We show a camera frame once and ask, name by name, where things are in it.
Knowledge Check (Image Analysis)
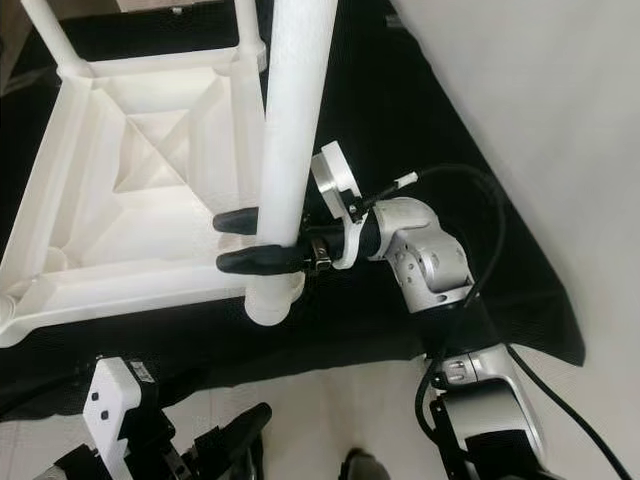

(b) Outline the white plastic table top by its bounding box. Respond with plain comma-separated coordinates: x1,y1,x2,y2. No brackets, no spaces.
0,48,306,349

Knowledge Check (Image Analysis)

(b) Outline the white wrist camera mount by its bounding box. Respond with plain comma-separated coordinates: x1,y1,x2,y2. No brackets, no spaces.
85,357,156,479
310,142,366,271

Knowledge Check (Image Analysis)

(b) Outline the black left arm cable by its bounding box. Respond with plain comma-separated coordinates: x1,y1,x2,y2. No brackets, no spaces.
0,375,96,421

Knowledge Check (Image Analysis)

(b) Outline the black floor mat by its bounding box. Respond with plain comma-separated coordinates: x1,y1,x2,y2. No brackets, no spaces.
0,0,586,421

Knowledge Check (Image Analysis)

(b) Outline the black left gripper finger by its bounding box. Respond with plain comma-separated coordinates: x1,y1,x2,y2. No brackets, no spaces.
210,402,273,471

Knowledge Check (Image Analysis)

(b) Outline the patterned floor rug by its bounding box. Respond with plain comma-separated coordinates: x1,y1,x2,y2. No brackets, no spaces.
120,0,241,13

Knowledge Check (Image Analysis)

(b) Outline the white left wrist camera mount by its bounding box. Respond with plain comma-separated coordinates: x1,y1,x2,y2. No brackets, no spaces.
85,357,156,479

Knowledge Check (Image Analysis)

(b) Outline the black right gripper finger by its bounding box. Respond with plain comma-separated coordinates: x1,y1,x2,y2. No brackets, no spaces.
212,207,261,236
216,245,321,276

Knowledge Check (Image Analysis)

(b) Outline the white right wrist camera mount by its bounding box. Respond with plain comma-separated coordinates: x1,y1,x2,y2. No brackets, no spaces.
310,142,366,271

